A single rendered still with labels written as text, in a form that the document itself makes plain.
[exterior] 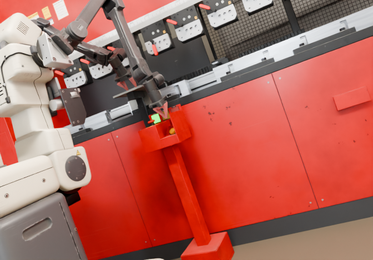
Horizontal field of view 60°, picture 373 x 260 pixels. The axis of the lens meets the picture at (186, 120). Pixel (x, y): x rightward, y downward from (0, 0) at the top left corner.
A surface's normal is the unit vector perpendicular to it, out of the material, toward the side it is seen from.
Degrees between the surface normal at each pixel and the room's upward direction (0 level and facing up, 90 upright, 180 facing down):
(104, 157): 90
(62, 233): 90
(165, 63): 90
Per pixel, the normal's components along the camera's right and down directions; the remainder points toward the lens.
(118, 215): -0.27, 0.11
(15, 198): 0.84, -0.29
